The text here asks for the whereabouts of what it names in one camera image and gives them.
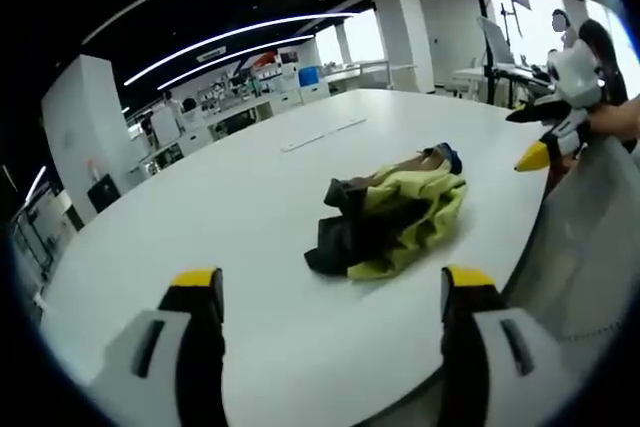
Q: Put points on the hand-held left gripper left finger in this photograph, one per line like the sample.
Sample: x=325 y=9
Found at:
x=150 y=342

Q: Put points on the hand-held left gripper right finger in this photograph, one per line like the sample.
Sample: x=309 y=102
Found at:
x=505 y=347

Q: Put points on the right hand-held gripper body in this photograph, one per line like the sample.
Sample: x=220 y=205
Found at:
x=575 y=74

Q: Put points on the yellow-green and black garment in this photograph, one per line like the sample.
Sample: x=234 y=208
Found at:
x=400 y=212

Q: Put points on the person's right hand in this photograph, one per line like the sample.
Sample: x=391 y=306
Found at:
x=617 y=119

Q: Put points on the white desk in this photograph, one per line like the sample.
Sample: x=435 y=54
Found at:
x=480 y=74

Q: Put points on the white board on stand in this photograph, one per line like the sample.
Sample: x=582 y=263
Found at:
x=497 y=42

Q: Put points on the person's grey clothing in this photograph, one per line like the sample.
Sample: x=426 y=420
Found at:
x=595 y=247

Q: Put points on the black waste bin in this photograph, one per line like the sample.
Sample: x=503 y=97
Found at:
x=104 y=193

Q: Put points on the white cabinet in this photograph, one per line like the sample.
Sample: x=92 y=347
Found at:
x=315 y=93

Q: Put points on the blue screen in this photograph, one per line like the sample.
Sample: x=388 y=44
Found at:
x=309 y=77

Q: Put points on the long ceiling light strip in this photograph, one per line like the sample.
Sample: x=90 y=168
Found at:
x=240 y=34
x=230 y=59

